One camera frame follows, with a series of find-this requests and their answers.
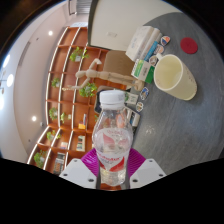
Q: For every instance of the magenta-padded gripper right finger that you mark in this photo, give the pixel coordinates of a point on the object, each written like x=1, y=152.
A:
x=148, y=170

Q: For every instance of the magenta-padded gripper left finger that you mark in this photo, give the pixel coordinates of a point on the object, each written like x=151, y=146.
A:
x=76, y=172

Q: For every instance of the clear plastic water bottle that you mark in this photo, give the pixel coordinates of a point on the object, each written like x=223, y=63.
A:
x=112, y=133

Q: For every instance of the wooden shelf unit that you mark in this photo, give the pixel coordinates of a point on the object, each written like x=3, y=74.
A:
x=66, y=110

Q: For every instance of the round printed badge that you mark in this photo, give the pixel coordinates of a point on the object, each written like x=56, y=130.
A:
x=159, y=49
x=139, y=106
x=153, y=60
x=144, y=93
x=165, y=40

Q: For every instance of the tall green white carton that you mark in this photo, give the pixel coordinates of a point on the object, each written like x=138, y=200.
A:
x=131, y=98

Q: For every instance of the cream plastic cup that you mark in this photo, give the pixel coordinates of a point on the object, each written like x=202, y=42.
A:
x=173, y=78

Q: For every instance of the green white box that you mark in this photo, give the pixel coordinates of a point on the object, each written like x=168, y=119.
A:
x=142, y=71

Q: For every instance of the round ceiling lights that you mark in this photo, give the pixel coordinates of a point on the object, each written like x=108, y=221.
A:
x=10, y=80

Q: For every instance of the thin blue book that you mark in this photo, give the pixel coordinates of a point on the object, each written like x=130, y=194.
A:
x=151, y=50

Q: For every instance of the flat round red coaster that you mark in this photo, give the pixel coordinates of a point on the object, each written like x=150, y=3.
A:
x=189, y=45

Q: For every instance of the grey curtain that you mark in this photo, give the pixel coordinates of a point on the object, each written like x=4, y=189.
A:
x=80, y=6

